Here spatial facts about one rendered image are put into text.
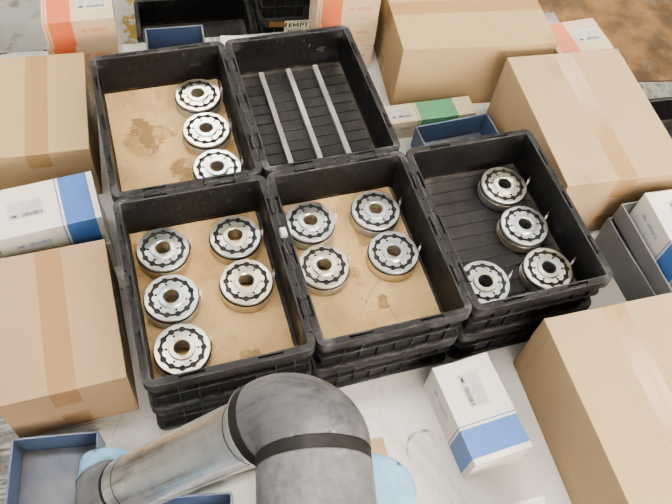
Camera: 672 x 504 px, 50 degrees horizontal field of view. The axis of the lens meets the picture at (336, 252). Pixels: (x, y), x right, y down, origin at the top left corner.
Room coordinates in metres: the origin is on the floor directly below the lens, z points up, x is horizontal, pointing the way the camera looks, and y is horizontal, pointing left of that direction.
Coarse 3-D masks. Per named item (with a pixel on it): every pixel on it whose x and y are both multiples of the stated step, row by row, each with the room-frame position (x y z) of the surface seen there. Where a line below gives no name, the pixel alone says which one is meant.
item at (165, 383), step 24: (168, 192) 0.82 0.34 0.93; (192, 192) 0.83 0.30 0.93; (264, 192) 0.86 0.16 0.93; (120, 216) 0.74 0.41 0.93; (120, 240) 0.69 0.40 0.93; (288, 264) 0.70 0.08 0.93; (312, 336) 0.56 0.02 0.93; (144, 360) 0.47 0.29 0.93; (240, 360) 0.50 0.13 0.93; (264, 360) 0.50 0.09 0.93; (288, 360) 0.52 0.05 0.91; (144, 384) 0.43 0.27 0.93; (168, 384) 0.43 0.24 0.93
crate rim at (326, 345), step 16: (352, 160) 0.98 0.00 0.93; (368, 160) 0.98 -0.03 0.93; (400, 160) 1.00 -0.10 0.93; (272, 176) 0.90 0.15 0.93; (288, 176) 0.91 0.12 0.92; (272, 192) 0.86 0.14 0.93; (416, 192) 0.92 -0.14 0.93; (432, 224) 0.85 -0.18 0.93; (288, 240) 0.75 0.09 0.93; (448, 256) 0.78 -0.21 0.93; (304, 288) 0.66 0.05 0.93; (464, 288) 0.71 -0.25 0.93; (464, 304) 0.68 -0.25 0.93; (416, 320) 0.63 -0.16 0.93; (432, 320) 0.63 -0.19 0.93; (448, 320) 0.64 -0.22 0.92; (320, 336) 0.57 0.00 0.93; (368, 336) 0.58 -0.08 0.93; (384, 336) 0.59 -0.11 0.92
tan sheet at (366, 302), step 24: (360, 192) 0.98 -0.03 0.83; (384, 192) 0.99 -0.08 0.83; (336, 240) 0.84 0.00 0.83; (360, 240) 0.85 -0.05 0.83; (360, 264) 0.79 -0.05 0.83; (360, 288) 0.74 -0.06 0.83; (384, 288) 0.74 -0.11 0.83; (408, 288) 0.75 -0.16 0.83; (336, 312) 0.67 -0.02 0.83; (360, 312) 0.68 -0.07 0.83; (384, 312) 0.69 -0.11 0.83; (408, 312) 0.70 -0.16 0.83; (432, 312) 0.71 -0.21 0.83; (336, 336) 0.62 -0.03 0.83
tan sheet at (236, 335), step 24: (192, 240) 0.78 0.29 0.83; (192, 264) 0.72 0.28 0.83; (216, 264) 0.73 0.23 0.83; (264, 264) 0.75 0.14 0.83; (144, 288) 0.65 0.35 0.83; (216, 288) 0.68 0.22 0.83; (144, 312) 0.60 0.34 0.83; (216, 312) 0.63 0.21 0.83; (240, 312) 0.64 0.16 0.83; (264, 312) 0.65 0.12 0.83; (216, 336) 0.58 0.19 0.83; (240, 336) 0.59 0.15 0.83; (264, 336) 0.60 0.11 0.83; (288, 336) 0.60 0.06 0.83; (216, 360) 0.53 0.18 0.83
